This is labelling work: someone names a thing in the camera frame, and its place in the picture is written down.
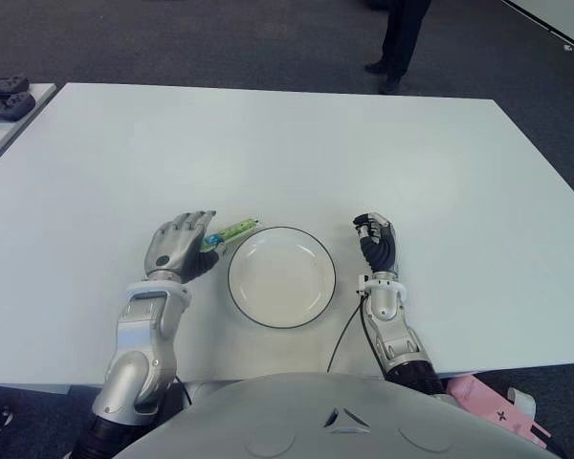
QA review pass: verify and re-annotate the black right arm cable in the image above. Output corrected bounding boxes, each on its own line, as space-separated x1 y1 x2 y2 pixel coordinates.
325 294 367 373

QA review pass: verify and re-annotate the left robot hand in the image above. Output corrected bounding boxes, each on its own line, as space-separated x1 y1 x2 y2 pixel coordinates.
143 209 229 284

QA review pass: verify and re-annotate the white plate black rim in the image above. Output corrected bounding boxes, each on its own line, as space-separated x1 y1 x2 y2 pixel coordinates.
227 226 338 330

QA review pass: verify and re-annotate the pink cardboard box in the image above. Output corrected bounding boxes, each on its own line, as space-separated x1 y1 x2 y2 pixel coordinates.
447 374 554 450

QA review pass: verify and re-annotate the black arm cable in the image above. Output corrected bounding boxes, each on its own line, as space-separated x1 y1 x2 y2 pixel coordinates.
171 375 195 407
325 294 367 373

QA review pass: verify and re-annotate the white side table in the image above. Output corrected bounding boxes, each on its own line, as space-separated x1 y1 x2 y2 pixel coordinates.
0 83 58 176

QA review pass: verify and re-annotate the standing person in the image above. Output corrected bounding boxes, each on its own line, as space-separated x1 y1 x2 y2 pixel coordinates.
364 0 434 96

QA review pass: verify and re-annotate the green white toothpaste tube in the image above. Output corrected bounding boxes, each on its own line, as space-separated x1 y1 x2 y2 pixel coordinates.
199 217 261 252

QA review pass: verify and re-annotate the black game controller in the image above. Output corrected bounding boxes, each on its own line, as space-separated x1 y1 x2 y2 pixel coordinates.
0 75 31 99
0 92 37 122

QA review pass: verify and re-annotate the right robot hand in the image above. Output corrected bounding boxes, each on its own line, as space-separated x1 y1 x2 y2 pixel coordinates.
352 211 402 276

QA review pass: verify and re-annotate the white neighbouring table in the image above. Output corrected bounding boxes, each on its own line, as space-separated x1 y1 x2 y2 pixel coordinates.
501 0 574 54

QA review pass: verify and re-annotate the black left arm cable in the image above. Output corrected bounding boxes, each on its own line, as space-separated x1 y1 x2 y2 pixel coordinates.
171 375 195 407

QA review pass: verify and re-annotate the grey robot torso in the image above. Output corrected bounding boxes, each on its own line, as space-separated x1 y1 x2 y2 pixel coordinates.
119 371 568 459

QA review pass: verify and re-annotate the white strap loop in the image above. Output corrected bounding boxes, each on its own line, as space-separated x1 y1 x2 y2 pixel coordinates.
506 386 537 422

